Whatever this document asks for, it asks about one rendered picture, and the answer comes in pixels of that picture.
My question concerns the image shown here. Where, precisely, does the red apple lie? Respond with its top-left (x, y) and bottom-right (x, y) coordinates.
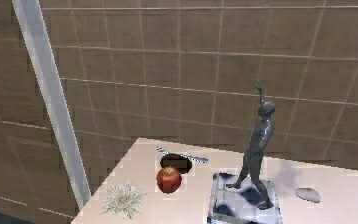
top-left (156, 166), bottom-right (183, 195)

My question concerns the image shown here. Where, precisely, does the blue striped pen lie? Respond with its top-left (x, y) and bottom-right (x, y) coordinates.
top-left (156, 145), bottom-right (209, 164)

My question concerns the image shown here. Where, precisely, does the dark brown bowl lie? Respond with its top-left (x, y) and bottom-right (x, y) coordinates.
top-left (159, 153), bottom-right (194, 175)

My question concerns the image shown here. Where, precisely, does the dark grey human statue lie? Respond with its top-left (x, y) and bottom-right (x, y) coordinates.
top-left (206, 78), bottom-right (284, 224)

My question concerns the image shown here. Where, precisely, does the pale spiky plant tuft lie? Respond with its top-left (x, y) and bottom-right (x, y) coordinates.
top-left (101, 180), bottom-right (147, 220)

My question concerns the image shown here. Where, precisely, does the grey flat oval stone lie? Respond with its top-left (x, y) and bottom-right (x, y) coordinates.
top-left (294, 187), bottom-right (322, 204)

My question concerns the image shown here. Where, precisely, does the pale pink table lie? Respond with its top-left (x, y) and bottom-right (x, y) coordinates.
top-left (70, 137), bottom-right (358, 224)

